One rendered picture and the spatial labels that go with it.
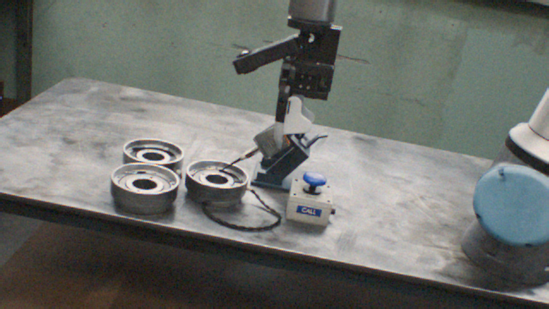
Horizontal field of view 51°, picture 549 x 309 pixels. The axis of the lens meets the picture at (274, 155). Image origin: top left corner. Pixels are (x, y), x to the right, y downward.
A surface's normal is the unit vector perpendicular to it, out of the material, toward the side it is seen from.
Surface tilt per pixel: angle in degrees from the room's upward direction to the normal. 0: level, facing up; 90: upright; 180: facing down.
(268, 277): 0
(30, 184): 0
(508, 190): 97
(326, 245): 0
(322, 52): 87
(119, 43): 90
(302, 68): 87
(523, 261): 72
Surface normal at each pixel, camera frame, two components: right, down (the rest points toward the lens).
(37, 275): 0.18, -0.91
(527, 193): -0.58, 0.34
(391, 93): -0.08, 0.37
